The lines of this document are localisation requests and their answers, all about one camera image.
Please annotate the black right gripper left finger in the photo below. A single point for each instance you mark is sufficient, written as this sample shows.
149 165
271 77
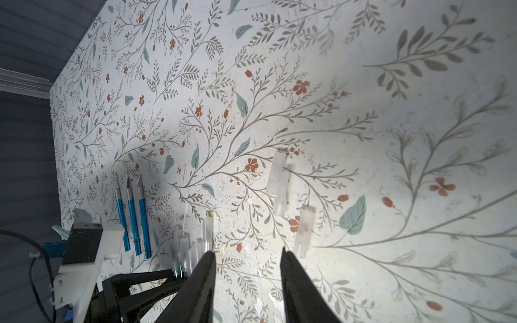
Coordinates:
195 300

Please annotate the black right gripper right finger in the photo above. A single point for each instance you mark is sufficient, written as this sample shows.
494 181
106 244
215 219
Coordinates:
302 301

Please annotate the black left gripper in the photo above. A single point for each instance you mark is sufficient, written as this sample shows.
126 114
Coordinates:
115 303

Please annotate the blue carving knife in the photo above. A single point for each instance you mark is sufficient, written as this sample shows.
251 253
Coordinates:
122 218
144 218
133 218

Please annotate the clear plastic knife cap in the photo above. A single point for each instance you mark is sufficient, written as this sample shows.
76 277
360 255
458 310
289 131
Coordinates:
277 167

